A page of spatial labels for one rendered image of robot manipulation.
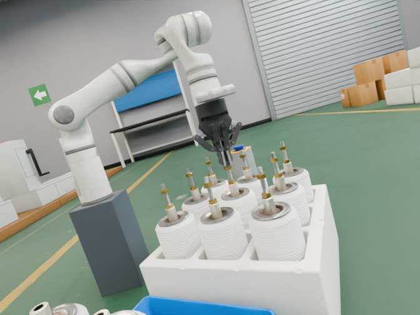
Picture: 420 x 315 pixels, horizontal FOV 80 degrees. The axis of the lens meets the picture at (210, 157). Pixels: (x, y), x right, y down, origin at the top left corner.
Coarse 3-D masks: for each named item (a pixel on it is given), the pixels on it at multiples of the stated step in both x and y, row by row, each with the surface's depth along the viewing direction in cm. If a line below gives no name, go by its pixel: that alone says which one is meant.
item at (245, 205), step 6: (252, 192) 63; (240, 198) 60; (246, 198) 60; (252, 198) 62; (222, 204) 62; (228, 204) 60; (234, 204) 60; (240, 204) 60; (246, 204) 60; (252, 204) 61; (240, 210) 60; (246, 210) 60; (252, 210) 61; (246, 216) 60; (246, 222) 60; (246, 228) 61
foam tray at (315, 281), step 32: (320, 192) 68; (320, 224) 52; (160, 256) 60; (192, 256) 54; (256, 256) 51; (320, 256) 43; (160, 288) 56; (192, 288) 52; (224, 288) 48; (256, 288) 45; (288, 288) 42; (320, 288) 40
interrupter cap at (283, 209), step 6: (276, 204) 50; (282, 204) 49; (288, 204) 48; (258, 210) 50; (276, 210) 48; (282, 210) 47; (288, 210) 46; (252, 216) 48; (258, 216) 47; (264, 216) 46; (270, 216) 46; (276, 216) 45; (282, 216) 45
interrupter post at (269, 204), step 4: (272, 196) 48; (264, 200) 47; (268, 200) 47; (272, 200) 47; (264, 204) 47; (268, 204) 47; (272, 204) 47; (264, 208) 48; (268, 208) 47; (272, 208) 47; (268, 212) 47; (272, 212) 47
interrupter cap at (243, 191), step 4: (240, 188) 67; (244, 188) 66; (224, 192) 67; (228, 192) 66; (240, 192) 64; (244, 192) 63; (248, 192) 62; (224, 196) 64; (228, 196) 64; (232, 196) 63; (236, 196) 61; (240, 196) 61; (224, 200) 62; (228, 200) 61
